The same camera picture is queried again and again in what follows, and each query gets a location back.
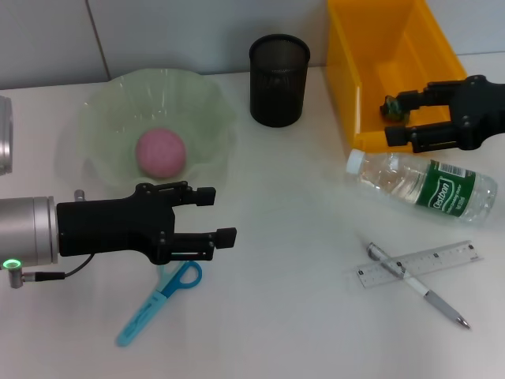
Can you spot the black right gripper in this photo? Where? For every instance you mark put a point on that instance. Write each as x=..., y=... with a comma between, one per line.
x=481, y=110

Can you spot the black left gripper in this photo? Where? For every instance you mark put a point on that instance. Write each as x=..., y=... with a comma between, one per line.
x=114, y=225

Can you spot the green plastic wrapper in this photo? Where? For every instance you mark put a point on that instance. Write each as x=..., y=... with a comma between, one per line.
x=390, y=108

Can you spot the clear green-label water bottle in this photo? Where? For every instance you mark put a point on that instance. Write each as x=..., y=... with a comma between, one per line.
x=442, y=189

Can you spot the pink peach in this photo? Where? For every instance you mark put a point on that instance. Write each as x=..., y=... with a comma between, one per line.
x=161, y=153

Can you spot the blue teal scissors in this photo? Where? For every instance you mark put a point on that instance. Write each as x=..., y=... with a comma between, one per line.
x=158, y=300

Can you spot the clear plastic ruler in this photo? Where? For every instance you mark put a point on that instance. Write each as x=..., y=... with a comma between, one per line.
x=446, y=256

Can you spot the green glass fruit plate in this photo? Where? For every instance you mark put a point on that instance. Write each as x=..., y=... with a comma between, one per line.
x=118, y=106

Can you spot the black mesh pen holder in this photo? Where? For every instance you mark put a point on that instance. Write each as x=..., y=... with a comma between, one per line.
x=278, y=87

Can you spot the white silver pen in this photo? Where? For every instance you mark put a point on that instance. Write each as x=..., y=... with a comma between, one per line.
x=414, y=284

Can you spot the yellow plastic bin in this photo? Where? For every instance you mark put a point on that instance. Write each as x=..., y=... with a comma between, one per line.
x=355, y=59

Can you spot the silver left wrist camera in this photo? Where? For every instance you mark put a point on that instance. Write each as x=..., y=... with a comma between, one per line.
x=4, y=134

